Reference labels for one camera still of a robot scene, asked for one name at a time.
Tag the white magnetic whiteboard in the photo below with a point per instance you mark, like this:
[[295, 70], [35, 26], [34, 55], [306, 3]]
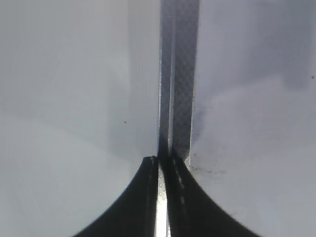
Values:
[[238, 106]]

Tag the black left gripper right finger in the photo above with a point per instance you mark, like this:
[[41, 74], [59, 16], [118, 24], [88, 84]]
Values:
[[191, 212]]

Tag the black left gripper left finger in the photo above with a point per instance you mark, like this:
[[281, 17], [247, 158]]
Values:
[[133, 214]]

